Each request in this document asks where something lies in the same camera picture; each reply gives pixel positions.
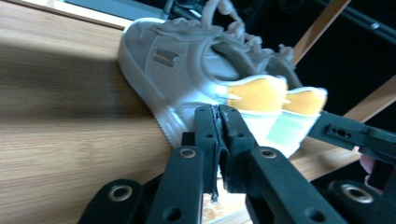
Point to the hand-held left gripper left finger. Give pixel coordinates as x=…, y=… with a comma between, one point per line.
x=190, y=174

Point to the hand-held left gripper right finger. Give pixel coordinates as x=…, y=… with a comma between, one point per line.
x=267, y=180

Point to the beige sneaker with orange heel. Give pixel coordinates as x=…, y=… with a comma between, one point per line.
x=306, y=101
x=174, y=68

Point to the three-tier wooden shoe rack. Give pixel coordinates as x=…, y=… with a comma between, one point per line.
x=68, y=109

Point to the dark metal bar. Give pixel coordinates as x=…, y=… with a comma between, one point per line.
x=367, y=21

